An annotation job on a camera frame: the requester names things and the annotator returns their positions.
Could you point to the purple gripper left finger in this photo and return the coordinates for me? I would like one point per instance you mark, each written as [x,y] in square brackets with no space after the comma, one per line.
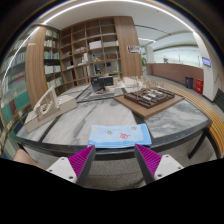
[75,168]

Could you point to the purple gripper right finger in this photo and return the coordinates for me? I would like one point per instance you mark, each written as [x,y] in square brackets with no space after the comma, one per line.
[154,166]

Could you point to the light blue towel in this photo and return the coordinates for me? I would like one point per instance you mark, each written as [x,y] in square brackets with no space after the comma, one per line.
[119,136]

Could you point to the brown building model on board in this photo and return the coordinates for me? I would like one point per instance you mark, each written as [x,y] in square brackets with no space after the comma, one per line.
[147,102]

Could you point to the white architectural model on base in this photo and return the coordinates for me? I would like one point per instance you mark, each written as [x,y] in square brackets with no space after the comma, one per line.
[48,108]

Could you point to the wooden slatted bench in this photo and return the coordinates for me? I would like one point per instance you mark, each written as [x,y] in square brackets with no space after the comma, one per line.
[216,129]

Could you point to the pale wooden stick model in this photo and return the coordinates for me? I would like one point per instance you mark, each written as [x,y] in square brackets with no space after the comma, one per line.
[140,82]

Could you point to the black box on table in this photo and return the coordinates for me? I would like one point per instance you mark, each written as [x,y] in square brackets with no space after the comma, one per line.
[100,82]

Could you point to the dark blue bin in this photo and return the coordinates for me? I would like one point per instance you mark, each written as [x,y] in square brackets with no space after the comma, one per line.
[189,82]

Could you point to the red bin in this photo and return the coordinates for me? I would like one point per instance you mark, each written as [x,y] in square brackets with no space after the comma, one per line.
[199,86]

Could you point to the wooden bookshelf unit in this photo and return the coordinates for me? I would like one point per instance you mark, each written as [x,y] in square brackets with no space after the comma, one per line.
[72,56]

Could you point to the white sign on shelf side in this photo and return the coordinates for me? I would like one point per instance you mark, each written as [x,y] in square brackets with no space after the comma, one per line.
[133,49]

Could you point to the glass bookcase at left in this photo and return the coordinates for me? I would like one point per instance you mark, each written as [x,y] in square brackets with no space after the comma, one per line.
[14,99]

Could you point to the wall monitor screen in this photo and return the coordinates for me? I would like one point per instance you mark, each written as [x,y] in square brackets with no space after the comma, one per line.
[206,61]

